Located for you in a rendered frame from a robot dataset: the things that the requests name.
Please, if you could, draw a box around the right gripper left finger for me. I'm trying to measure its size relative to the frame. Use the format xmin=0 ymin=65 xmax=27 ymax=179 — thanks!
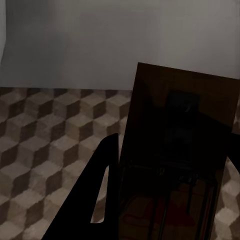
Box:
xmin=42 ymin=133 xmax=119 ymax=240

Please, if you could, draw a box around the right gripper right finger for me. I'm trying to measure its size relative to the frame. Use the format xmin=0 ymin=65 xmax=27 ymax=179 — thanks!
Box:
xmin=227 ymin=133 xmax=240 ymax=173

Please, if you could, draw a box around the mousetrap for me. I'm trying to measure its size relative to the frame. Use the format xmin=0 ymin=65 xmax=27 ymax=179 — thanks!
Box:
xmin=118 ymin=62 xmax=240 ymax=240

